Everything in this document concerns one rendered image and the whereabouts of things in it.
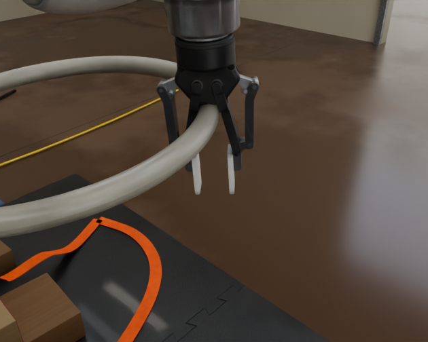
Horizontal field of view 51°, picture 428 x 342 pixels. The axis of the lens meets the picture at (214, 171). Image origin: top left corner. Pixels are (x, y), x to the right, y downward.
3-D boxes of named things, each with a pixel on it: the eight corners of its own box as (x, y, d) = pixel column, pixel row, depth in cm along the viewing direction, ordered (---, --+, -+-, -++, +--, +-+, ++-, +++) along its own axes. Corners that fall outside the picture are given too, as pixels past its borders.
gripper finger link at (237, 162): (232, 135, 64) (253, 135, 64) (233, 165, 67) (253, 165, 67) (232, 140, 63) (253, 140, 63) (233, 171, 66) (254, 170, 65)
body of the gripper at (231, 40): (239, 22, 58) (240, 89, 64) (174, 25, 59) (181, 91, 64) (238, 40, 52) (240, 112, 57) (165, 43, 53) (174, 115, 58)
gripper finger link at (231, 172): (227, 143, 66) (233, 143, 66) (229, 182, 70) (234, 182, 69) (227, 154, 63) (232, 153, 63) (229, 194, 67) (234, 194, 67)
